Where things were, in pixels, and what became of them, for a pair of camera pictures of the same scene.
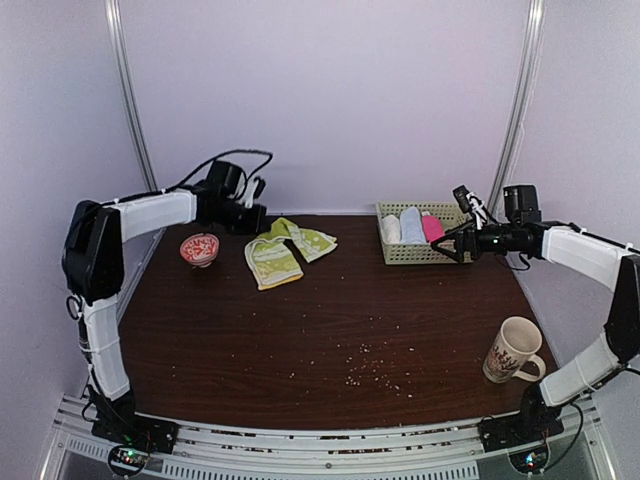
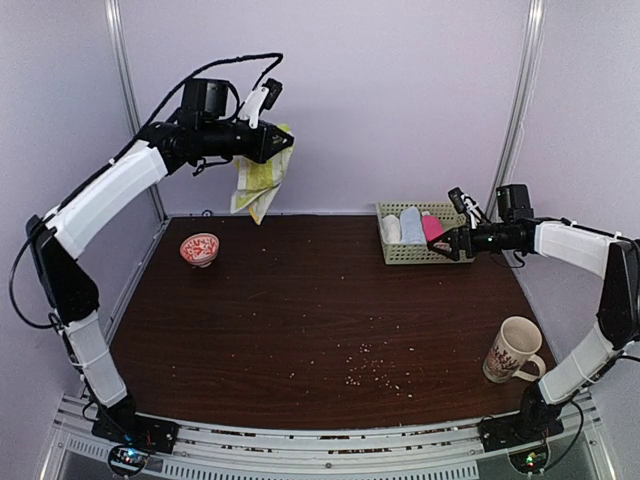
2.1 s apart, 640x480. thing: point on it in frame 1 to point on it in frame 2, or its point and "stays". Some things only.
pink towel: (432, 228) stays
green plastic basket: (405, 253) stays
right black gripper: (461, 243) stays
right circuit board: (530, 461) stays
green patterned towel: (272, 262) to (256, 183)
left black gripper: (255, 226) to (265, 150)
